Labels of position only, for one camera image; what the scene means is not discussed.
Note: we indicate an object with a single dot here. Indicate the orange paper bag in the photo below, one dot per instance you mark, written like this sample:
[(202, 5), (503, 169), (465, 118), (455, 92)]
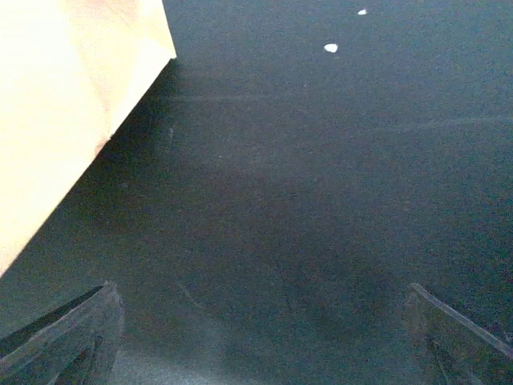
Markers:
[(71, 72)]

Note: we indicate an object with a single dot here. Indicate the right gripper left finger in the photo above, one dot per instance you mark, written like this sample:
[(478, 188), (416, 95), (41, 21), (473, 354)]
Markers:
[(73, 344)]

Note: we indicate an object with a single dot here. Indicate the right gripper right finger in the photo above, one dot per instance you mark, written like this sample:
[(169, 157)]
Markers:
[(453, 349)]

